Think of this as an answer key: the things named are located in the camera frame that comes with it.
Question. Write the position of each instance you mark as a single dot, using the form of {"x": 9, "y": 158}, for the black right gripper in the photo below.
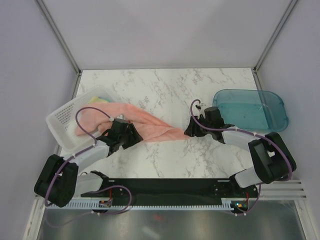
{"x": 192, "y": 130}

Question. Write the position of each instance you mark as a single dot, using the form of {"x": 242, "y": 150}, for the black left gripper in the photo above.
{"x": 134, "y": 137}

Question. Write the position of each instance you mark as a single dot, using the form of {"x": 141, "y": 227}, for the pink towel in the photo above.
{"x": 149, "y": 127}

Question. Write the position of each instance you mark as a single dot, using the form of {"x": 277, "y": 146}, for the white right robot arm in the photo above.
{"x": 271, "y": 159}

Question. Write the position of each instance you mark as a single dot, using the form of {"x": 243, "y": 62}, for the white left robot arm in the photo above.
{"x": 58, "y": 178}

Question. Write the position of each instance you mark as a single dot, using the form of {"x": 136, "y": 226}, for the blue towel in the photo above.
{"x": 106, "y": 98}

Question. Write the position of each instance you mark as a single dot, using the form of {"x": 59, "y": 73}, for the yellow towel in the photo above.
{"x": 96, "y": 99}

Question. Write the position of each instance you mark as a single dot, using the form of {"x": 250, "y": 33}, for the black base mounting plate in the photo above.
{"x": 181, "y": 190}

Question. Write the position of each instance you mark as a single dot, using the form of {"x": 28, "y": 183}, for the teal translucent plastic tub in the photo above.
{"x": 252, "y": 110}

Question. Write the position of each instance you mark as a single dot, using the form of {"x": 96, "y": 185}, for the white perforated plastic basket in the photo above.
{"x": 62, "y": 121}

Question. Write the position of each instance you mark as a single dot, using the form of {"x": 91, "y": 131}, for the white slotted cable duct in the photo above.
{"x": 103, "y": 204}

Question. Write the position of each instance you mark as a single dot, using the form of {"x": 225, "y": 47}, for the right aluminium frame post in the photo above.
{"x": 275, "y": 34}

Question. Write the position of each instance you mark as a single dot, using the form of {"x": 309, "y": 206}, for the aluminium frame post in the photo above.
{"x": 275, "y": 34}
{"x": 57, "y": 33}

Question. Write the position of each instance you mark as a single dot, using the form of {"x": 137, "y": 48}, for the aluminium table edge rail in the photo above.
{"x": 288, "y": 190}

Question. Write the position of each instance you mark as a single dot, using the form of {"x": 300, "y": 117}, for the left aluminium frame post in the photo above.
{"x": 57, "y": 33}

